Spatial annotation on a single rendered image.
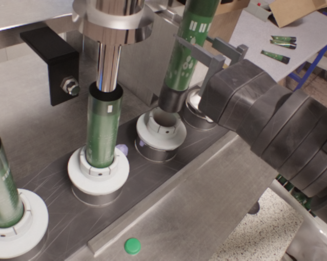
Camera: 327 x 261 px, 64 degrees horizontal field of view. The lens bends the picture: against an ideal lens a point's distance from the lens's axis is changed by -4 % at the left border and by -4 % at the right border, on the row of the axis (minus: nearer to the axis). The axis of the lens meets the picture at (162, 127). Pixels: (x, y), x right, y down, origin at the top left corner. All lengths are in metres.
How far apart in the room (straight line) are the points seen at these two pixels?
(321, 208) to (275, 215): 0.56
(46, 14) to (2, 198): 0.17
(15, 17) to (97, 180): 0.19
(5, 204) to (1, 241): 0.06
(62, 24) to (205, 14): 0.14
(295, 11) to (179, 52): 1.63
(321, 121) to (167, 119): 0.22
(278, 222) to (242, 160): 0.36
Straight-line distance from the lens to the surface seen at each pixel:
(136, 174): 0.39
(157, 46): 0.42
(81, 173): 0.33
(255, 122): 0.25
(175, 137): 0.38
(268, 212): 0.81
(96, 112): 0.25
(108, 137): 0.27
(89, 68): 0.57
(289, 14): 1.92
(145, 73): 0.46
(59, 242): 0.34
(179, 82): 0.32
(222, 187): 0.43
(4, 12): 0.31
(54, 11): 0.31
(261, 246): 0.75
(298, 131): 0.25
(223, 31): 0.51
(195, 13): 0.28
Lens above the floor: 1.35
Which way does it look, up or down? 45 degrees down
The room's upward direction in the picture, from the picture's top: 18 degrees clockwise
